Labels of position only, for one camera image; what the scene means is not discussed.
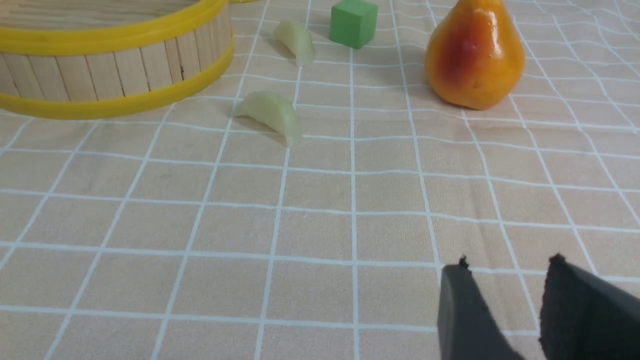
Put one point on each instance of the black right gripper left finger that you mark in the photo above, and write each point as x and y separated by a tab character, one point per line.
466	328

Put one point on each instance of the bamboo steamer tray yellow rims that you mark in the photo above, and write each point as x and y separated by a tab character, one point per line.
94	59

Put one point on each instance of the orange yellow pear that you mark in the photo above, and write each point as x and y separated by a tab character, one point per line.
475	57

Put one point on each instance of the pale green dumpling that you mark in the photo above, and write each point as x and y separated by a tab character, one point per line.
298	39
274	111

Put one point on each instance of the green cube block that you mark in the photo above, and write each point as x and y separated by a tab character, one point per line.
353	23

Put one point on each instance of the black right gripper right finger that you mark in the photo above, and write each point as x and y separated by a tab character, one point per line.
584	317

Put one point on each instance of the checkered beige tablecloth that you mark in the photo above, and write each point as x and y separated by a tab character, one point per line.
186	233

